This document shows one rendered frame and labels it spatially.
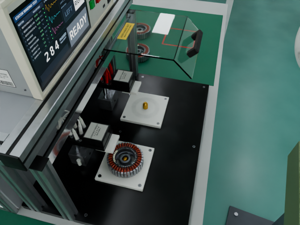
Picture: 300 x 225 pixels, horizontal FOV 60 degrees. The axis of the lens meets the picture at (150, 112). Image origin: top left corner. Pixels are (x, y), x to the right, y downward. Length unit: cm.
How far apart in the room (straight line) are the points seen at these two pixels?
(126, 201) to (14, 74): 46
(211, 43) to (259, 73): 119
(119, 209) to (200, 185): 26
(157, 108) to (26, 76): 55
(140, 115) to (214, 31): 72
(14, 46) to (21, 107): 14
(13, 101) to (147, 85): 61
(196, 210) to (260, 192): 100
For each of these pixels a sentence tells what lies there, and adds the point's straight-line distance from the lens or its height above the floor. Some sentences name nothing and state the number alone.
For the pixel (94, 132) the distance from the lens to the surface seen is 74.
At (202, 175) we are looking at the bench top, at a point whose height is 75.
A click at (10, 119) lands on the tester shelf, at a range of 57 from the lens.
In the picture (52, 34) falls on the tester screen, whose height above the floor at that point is 121.
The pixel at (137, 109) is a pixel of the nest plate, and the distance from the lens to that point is 97.
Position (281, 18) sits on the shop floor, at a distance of 346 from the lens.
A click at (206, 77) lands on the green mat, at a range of 117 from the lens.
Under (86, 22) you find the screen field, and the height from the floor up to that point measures 115.
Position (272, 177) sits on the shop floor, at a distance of 186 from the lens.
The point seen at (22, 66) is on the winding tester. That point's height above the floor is 120.
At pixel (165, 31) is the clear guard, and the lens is 84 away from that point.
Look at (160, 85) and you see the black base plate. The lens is 108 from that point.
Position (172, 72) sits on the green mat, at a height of 75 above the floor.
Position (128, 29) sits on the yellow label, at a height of 107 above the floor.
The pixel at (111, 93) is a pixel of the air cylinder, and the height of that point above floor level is 82.
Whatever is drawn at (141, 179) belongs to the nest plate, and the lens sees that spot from 81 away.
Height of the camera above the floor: 150
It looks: 49 degrees down
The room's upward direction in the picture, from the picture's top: straight up
